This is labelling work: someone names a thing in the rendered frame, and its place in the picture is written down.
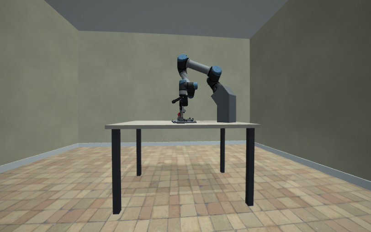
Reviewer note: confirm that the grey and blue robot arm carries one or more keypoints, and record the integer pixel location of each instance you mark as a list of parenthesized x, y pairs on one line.
[(213, 73)]

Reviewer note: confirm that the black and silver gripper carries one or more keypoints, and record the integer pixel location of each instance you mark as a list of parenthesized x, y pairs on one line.
[(183, 102)]

